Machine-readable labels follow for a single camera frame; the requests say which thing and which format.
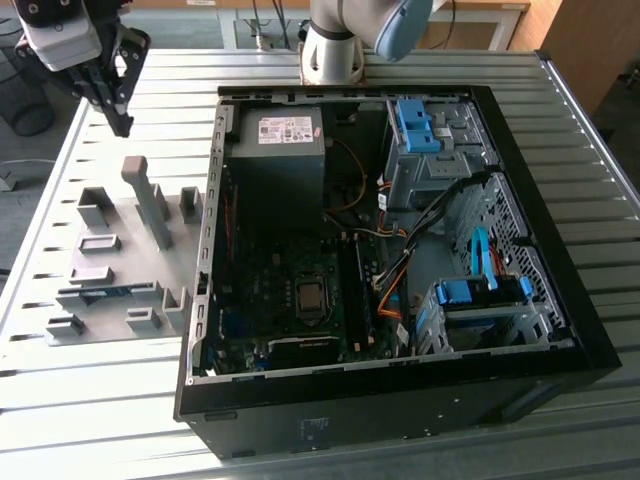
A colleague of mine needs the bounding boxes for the black PC case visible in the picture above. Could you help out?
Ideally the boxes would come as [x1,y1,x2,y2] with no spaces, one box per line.
[172,83,623,461]

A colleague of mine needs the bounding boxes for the blue RAM stick with label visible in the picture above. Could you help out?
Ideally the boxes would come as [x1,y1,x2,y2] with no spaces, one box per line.
[58,283,155,301]

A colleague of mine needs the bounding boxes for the wooden cabinet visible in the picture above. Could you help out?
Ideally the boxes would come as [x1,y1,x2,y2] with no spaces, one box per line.
[509,0,640,116]

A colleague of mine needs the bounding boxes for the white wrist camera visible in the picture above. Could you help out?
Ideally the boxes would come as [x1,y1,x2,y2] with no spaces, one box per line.
[24,14,105,72]

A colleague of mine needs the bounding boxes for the hard disk in blue carrier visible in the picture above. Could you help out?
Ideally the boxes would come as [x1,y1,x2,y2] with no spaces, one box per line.
[433,277,532,306]

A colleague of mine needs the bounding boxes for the grey metal drive cage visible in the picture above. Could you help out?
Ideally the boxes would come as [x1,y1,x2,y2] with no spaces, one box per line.
[384,97,501,211]

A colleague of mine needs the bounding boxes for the black cable bundle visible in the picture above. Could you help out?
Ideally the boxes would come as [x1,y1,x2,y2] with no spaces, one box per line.
[402,172,489,256]

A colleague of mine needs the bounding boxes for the red wire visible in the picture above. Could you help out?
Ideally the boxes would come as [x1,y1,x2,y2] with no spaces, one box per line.
[223,185,237,261]

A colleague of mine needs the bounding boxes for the black graphics card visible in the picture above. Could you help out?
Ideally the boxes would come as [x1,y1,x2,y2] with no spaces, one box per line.
[267,335,341,366]

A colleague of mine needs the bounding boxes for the thick orange wire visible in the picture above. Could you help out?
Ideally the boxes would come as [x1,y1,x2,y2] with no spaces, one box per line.
[377,277,404,317]

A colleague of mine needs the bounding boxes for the grey frame desk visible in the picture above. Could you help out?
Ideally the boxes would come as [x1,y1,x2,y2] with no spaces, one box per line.
[127,0,311,51]

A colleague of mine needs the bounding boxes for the grey metal disk bay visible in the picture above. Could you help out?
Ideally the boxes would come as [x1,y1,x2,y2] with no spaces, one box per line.
[414,279,556,354]

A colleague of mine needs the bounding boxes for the silver CPU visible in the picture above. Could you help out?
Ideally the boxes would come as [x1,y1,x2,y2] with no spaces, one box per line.
[295,279,326,314]

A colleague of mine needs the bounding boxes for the wooden desk white frame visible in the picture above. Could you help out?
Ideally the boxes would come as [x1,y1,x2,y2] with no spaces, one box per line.
[432,0,531,51]

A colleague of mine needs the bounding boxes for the blue flat data wire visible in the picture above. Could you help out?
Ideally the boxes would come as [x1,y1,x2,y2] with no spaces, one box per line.
[471,227,499,290]

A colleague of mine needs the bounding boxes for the thin orange wire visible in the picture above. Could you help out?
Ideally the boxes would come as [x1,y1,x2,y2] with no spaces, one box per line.
[323,138,370,217]

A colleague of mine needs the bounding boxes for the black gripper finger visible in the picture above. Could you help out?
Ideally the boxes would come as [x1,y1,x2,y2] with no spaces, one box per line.
[69,62,124,137]
[115,28,151,137]

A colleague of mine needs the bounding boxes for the grey power supply unit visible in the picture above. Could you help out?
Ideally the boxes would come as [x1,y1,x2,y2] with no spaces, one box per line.
[227,104,327,236]

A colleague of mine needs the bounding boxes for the black wire mesh bin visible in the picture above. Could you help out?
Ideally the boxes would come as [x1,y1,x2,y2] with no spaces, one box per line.
[0,19,56,137]

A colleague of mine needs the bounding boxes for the black RAM slot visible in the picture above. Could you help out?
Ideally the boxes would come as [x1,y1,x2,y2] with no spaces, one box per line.
[337,234,362,354]

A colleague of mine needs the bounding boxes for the grey plastic parts rack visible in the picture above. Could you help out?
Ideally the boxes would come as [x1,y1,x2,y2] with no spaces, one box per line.
[43,155,206,347]

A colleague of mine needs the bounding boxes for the green motherboard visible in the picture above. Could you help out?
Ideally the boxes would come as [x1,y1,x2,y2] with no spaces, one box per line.
[214,232,396,374]

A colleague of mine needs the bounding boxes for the blue plastic drive bracket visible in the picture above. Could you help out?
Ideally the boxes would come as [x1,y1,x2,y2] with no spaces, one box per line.
[394,98,444,154]

